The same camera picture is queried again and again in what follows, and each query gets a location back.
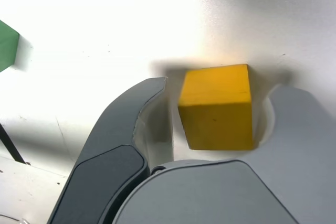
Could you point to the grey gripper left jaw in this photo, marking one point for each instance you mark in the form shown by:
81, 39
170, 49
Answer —
105, 155

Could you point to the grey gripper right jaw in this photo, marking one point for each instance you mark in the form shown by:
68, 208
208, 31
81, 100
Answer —
236, 195

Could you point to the yellow cube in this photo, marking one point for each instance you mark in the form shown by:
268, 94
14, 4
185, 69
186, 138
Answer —
218, 108

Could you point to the green cube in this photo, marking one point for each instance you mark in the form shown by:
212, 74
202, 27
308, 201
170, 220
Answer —
6, 48

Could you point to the black tape strip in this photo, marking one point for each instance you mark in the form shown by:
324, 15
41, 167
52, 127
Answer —
10, 145

